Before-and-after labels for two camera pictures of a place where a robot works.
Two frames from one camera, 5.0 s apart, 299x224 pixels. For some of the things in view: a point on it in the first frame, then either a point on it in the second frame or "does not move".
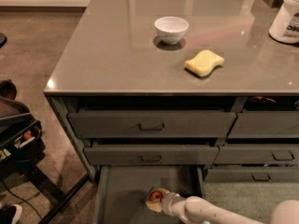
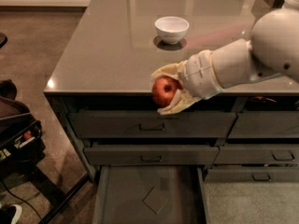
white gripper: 168,201 → 198,75
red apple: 155,196 → 163,91
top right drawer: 265,124 does not move
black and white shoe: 10,215 does not move
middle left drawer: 151,155 does not move
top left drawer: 152,124 does not move
